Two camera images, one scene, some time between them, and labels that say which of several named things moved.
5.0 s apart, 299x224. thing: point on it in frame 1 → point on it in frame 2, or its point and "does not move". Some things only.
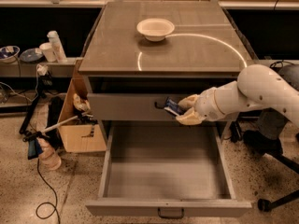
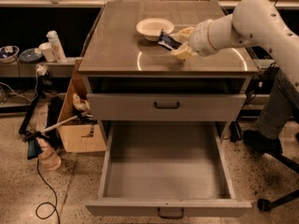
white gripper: x=206 y=105 → x=200 y=37
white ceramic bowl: x=155 y=29 does not move
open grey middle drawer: x=166 y=170 does not move
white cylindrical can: x=57 y=47 does not move
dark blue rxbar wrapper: x=173 y=106 → x=168 y=42
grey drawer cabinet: x=130 y=77 does not move
